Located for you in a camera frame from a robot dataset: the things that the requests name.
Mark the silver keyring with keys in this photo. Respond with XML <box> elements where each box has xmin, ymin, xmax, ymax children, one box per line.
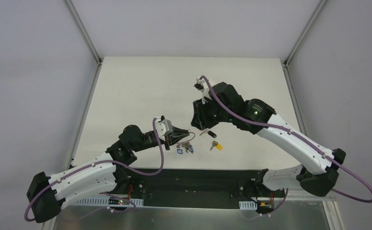
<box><xmin>176</xmin><ymin>131</ymin><xmax>196</xmax><ymax>154</ymax></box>

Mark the key with black tag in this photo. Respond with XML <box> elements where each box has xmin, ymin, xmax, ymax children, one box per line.
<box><xmin>199</xmin><ymin>128</ymin><xmax>217</xmax><ymax>138</ymax></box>

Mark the key with yellow tag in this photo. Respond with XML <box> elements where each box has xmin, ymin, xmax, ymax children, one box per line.
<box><xmin>210</xmin><ymin>141</ymin><xmax>223</xmax><ymax>151</ymax></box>

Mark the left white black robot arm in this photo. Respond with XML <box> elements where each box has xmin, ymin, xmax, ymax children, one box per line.
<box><xmin>24</xmin><ymin>120</ymin><xmax>191</xmax><ymax>223</ymax></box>

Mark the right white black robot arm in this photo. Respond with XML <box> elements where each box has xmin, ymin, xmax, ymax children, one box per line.
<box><xmin>191</xmin><ymin>80</ymin><xmax>346</xmax><ymax>197</ymax></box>

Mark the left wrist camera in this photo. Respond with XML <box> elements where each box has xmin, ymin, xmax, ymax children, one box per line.
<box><xmin>154</xmin><ymin>117</ymin><xmax>173</xmax><ymax>139</ymax></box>

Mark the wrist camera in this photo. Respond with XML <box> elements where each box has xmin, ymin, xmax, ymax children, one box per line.
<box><xmin>154</xmin><ymin>117</ymin><xmax>173</xmax><ymax>139</ymax></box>
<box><xmin>194</xmin><ymin>76</ymin><xmax>212</xmax><ymax>100</ymax></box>

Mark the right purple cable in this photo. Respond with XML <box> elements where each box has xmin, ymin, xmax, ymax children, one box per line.
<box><xmin>200</xmin><ymin>75</ymin><xmax>372</xmax><ymax>219</ymax></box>

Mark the purple cable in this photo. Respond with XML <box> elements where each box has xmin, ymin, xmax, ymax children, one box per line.
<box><xmin>200</xmin><ymin>75</ymin><xmax>372</xmax><ymax>219</ymax></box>
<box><xmin>24</xmin><ymin>117</ymin><xmax>166</xmax><ymax>222</ymax></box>

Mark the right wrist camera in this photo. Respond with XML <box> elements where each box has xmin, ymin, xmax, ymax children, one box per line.
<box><xmin>194</xmin><ymin>76</ymin><xmax>212</xmax><ymax>100</ymax></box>

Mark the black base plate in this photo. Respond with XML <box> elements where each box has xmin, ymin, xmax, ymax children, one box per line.
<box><xmin>65</xmin><ymin>166</ymin><xmax>320</xmax><ymax>210</ymax></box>

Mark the left white cable duct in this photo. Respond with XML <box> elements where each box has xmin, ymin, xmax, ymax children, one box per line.
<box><xmin>73</xmin><ymin>196</ymin><xmax>144</xmax><ymax>207</ymax></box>

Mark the white cable duct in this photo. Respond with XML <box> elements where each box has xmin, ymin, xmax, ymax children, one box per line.
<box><xmin>73</xmin><ymin>196</ymin><xmax>144</xmax><ymax>207</ymax></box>
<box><xmin>239</xmin><ymin>201</ymin><xmax>258</xmax><ymax>210</ymax></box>

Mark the right white cable duct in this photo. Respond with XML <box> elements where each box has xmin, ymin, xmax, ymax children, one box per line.
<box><xmin>239</xmin><ymin>201</ymin><xmax>258</xmax><ymax>210</ymax></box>

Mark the left aluminium frame post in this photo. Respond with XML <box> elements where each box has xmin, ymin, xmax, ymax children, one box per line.
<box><xmin>62</xmin><ymin>0</ymin><xmax>103</xmax><ymax>66</ymax></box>

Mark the aluminium frame post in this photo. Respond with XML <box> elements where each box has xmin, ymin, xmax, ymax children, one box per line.
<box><xmin>283</xmin><ymin>0</ymin><xmax>329</xmax><ymax>68</ymax></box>
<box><xmin>62</xmin><ymin>0</ymin><xmax>103</xmax><ymax>66</ymax></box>

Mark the right aluminium frame post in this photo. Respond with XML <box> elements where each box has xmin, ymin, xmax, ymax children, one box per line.
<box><xmin>283</xmin><ymin>0</ymin><xmax>329</xmax><ymax>68</ymax></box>

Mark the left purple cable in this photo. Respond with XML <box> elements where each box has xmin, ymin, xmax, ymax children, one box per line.
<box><xmin>24</xmin><ymin>117</ymin><xmax>166</xmax><ymax>222</ymax></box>

